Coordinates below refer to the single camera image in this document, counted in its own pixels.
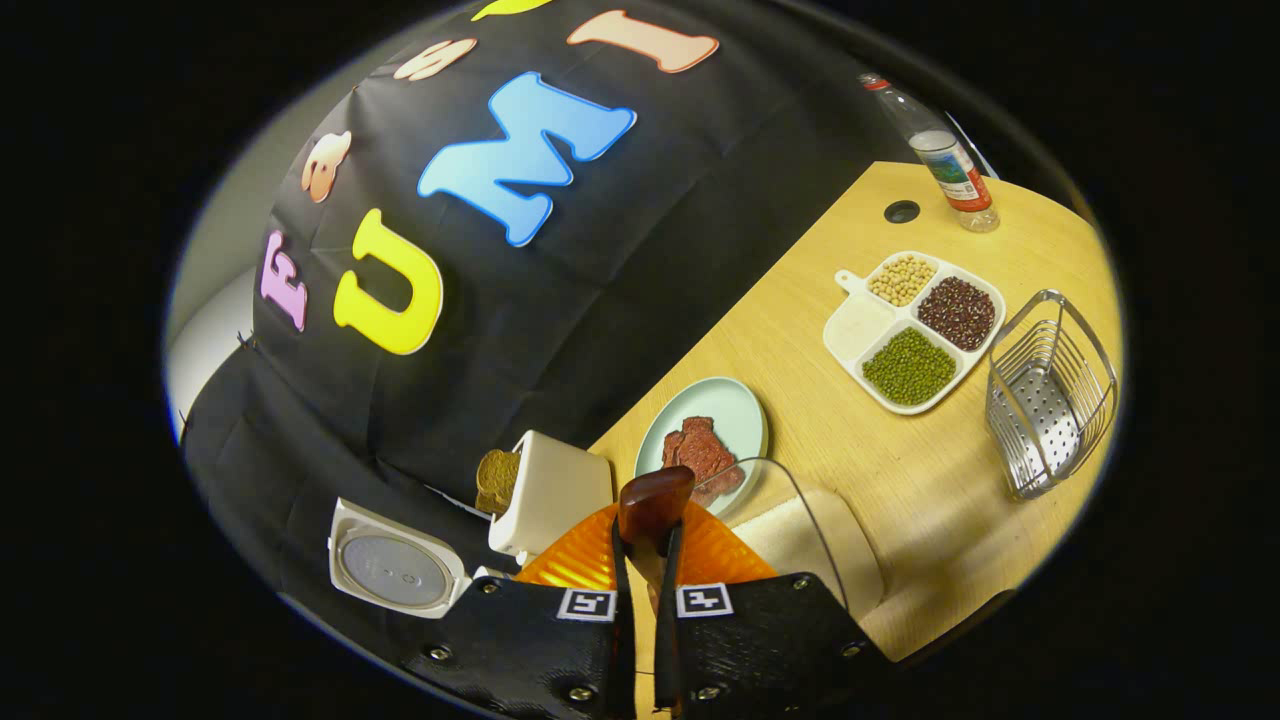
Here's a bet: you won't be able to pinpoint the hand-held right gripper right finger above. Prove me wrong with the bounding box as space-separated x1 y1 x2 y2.
655 500 893 720

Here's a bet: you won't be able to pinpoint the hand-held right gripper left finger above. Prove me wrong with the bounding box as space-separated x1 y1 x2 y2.
400 503 638 720

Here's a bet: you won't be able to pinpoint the white rice cooker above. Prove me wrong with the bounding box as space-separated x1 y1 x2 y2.
328 497 516 621

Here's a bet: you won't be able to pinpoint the brown wooden spoon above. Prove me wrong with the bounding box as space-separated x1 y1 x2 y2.
617 466 697 561

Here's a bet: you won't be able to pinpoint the white rice portion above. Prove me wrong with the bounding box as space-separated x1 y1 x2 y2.
830 297 899 362

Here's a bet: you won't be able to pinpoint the metal wire chopstick holder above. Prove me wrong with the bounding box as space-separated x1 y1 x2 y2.
985 290 1120 502

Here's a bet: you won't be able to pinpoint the white toaster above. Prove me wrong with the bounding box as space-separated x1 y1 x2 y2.
488 430 615 567

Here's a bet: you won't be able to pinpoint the brown bread slice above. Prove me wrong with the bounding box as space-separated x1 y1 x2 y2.
474 448 524 517

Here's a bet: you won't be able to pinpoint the red meat slices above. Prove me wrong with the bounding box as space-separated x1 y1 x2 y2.
660 416 747 507

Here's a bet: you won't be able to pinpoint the pale green plate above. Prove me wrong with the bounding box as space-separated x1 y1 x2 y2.
634 376 770 517

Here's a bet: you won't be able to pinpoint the white divided tray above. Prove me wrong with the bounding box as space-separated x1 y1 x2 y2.
822 250 1009 417

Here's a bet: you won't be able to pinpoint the pile of green mung beans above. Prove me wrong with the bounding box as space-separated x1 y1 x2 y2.
862 327 960 408

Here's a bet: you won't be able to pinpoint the pile of red beans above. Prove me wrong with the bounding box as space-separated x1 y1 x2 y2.
918 277 998 352

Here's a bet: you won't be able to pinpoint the pile of yellow soybeans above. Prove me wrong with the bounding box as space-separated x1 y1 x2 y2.
868 255 939 308

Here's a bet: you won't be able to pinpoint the black backdrop cloth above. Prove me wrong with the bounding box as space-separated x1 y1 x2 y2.
180 0 961 641

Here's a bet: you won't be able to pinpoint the clear plastic water bottle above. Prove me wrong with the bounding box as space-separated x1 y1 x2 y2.
858 72 1002 235

